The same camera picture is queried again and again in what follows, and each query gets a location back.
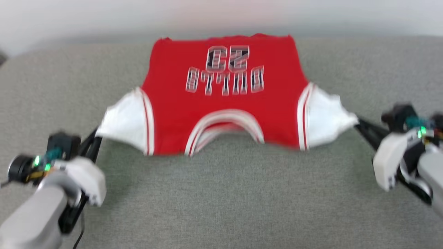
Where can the red and white basketball jersey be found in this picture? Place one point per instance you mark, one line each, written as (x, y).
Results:
(173, 114)

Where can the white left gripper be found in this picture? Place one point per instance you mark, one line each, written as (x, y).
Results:
(90, 180)

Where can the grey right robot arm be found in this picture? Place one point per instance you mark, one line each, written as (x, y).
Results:
(432, 173)

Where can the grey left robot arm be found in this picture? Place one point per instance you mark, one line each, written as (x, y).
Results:
(31, 218)

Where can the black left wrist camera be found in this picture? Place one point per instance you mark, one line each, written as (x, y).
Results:
(62, 143)

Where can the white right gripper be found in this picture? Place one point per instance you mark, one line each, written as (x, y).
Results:
(389, 159)

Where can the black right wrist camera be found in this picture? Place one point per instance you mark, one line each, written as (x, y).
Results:
(399, 116)

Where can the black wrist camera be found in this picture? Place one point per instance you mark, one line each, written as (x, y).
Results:
(62, 143)
(399, 116)

